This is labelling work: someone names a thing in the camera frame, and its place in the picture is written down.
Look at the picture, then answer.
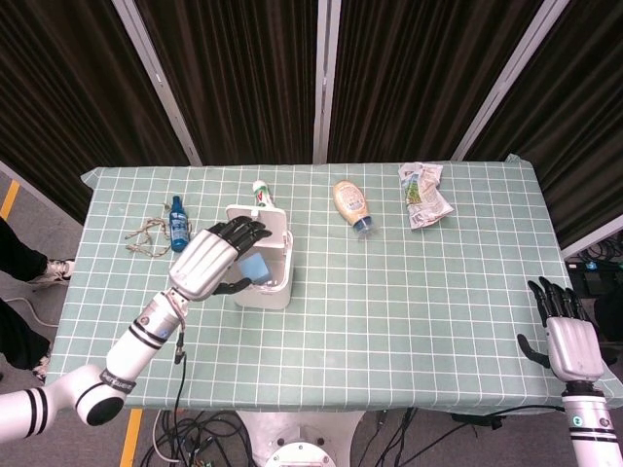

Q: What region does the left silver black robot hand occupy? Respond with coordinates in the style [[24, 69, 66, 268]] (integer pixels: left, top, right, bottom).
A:
[[167, 216, 274, 302]]

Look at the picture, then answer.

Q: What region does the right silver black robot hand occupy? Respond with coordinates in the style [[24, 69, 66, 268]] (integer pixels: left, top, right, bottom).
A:
[[516, 275, 605, 386]]

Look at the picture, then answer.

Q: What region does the light blue foam cube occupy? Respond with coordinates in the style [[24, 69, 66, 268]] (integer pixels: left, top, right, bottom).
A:
[[236, 255, 271, 285]]

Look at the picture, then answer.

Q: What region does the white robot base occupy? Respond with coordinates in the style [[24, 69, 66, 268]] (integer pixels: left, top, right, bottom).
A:
[[235, 411, 367, 467]]

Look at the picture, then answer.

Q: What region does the white square container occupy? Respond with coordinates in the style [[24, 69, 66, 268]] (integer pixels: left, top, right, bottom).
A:
[[224, 203, 295, 310]]

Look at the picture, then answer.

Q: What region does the green grid tablecloth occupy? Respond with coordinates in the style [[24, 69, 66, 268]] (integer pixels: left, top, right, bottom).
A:
[[48, 153, 623, 411]]

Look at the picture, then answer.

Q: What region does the blue spray bottle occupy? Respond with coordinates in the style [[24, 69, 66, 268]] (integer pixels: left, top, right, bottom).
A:
[[168, 195, 191, 253]]

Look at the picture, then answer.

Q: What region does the white tube with red print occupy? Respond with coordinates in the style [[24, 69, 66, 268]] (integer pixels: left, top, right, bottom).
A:
[[251, 180, 276, 207]]

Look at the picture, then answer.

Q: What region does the person's white sneaker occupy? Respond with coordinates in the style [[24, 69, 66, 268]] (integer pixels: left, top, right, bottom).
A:
[[29, 258, 76, 284]]

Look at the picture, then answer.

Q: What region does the beige squeeze sauce bottle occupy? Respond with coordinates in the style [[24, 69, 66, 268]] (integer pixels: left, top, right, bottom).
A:
[[332, 179, 379, 239]]

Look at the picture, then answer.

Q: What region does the person's black trouser leg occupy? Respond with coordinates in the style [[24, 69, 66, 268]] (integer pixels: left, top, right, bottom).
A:
[[0, 217, 50, 284]]

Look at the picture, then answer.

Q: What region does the yellow floor tape strip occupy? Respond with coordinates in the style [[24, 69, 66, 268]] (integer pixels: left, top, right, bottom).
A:
[[0, 180, 21, 221], [119, 408, 144, 467]]

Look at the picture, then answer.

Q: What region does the crumpled snack wrapper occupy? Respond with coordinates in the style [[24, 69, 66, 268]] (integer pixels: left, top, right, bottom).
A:
[[397, 162, 456, 232]]

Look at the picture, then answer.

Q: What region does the tangled beige rope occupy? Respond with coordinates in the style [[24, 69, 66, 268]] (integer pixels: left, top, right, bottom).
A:
[[125, 216, 172, 259]]

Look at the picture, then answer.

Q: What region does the black cable on left wrist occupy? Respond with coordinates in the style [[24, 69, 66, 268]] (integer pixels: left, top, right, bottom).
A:
[[170, 310, 192, 467]]

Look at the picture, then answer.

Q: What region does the black cable bundle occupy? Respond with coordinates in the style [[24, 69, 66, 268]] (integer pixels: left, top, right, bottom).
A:
[[137, 409, 254, 467]]

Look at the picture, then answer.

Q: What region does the grey metal partition post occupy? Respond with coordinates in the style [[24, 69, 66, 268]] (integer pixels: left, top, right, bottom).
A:
[[450, 0, 570, 162], [110, 0, 203, 167], [311, 0, 342, 164]]

